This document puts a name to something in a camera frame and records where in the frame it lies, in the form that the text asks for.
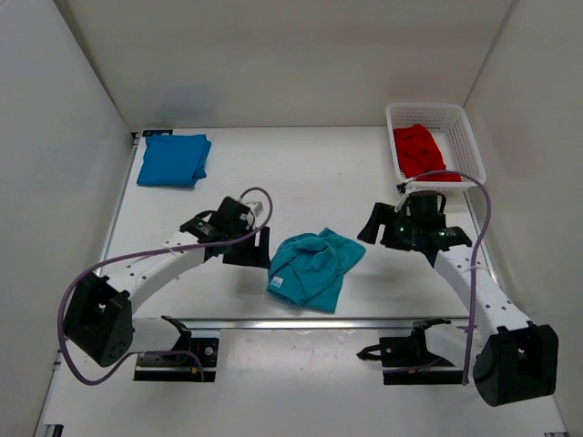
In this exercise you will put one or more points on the blue t shirt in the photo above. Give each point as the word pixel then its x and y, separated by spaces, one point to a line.
pixel 174 161

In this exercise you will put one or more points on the teal t shirt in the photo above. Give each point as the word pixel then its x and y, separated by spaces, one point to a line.
pixel 307 270

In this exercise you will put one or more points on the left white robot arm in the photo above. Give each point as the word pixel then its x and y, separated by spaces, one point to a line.
pixel 98 313

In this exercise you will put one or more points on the red t shirt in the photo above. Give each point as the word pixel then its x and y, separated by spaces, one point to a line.
pixel 416 150

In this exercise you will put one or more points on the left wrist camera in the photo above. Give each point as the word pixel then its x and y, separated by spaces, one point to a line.
pixel 232 219

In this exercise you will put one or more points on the white plastic basket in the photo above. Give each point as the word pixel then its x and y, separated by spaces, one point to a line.
pixel 454 137

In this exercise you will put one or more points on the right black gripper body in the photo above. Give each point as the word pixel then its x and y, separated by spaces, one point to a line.
pixel 408 228

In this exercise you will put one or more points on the dark label sticker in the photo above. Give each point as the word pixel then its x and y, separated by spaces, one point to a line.
pixel 156 132

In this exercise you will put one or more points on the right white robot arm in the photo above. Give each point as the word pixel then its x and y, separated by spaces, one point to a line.
pixel 508 356

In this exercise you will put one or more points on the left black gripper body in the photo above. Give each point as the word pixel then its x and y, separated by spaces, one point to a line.
pixel 241 247

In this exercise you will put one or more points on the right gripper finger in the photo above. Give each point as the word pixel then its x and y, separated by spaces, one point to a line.
pixel 382 214
pixel 389 238

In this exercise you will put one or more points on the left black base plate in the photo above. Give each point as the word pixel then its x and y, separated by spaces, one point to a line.
pixel 182 367

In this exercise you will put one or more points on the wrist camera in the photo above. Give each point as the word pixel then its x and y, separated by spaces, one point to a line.
pixel 232 219
pixel 446 238

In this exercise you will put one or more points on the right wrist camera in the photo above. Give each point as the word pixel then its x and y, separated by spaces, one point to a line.
pixel 446 238

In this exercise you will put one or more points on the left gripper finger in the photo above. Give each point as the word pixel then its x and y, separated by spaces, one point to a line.
pixel 245 260
pixel 263 242

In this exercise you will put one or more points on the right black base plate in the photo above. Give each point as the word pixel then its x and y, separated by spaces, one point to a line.
pixel 407 362

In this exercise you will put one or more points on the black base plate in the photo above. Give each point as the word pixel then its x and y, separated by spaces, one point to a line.
pixel 182 367
pixel 407 362

